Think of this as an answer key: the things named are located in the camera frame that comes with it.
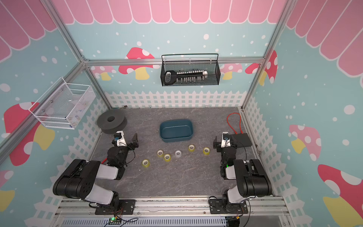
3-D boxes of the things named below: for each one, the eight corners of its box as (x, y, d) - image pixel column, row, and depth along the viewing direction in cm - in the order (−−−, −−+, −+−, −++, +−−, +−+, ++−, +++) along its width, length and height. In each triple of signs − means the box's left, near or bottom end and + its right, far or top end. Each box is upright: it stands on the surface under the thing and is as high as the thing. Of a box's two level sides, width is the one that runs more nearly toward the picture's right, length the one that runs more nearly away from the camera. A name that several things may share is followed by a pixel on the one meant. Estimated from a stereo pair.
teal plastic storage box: (159, 142, 102) (158, 139, 98) (161, 122, 114) (161, 118, 110) (193, 142, 102) (193, 139, 98) (192, 122, 114) (193, 118, 110)
